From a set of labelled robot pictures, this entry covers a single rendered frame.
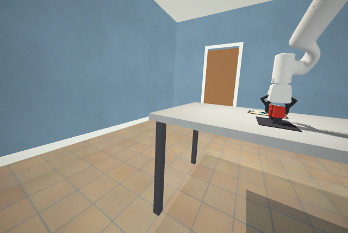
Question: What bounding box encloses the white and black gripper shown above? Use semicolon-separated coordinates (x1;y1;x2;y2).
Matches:
260;84;297;115

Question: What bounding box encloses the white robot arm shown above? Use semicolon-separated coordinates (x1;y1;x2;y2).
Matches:
271;0;348;84

